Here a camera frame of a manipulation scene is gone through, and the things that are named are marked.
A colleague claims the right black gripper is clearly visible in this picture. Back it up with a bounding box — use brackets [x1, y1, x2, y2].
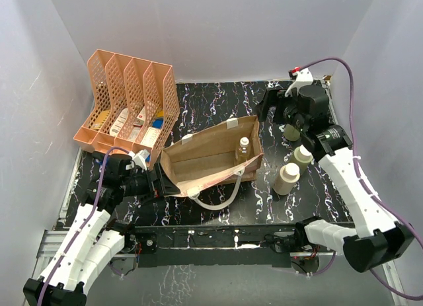
[254, 88, 308, 133]

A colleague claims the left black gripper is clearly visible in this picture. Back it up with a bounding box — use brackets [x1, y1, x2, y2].
[121, 162, 180, 205]

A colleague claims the green bottle with beige cap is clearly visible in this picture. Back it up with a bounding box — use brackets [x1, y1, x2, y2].
[284, 124, 300, 141]

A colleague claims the small clear bottle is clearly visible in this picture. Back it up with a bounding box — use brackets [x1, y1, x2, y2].
[235, 137, 251, 165]

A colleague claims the brown canvas tote bag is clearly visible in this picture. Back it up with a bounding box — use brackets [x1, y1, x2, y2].
[159, 115, 264, 211]

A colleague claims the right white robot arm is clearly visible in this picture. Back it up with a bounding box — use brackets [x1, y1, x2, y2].
[255, 85, 414, 273]

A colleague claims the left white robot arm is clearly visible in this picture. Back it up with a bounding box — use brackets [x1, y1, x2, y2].
[23, 148, 180, 305]

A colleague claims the blue yellow item in organizer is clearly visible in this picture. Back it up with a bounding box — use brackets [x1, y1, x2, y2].
[151, 110, 164, 129]

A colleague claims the white red box in organizer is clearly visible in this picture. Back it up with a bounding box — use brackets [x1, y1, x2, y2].
[133, 107, 146, 127]

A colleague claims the pink plastic file organizer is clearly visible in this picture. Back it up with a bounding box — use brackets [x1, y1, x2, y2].
[74, 50, 180, 164]

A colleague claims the yellow box in organizer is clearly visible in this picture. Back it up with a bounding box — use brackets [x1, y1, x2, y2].
[91, 110, 110, 131]

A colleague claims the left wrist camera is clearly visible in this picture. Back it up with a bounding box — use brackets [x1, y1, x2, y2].
[129, 149, 150, 170]

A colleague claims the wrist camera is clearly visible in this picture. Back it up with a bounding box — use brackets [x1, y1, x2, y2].
[129, 149, 150, 170]
[284, 67, 313, 97]

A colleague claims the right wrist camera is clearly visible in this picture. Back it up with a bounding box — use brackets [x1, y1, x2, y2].
[284, 67, 313, 97]

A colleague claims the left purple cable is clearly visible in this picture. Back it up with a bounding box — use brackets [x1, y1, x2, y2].
[36, 147, 133, 306]

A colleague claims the black front rail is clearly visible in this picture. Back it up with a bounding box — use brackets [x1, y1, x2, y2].
[133, 224, 299, 268]

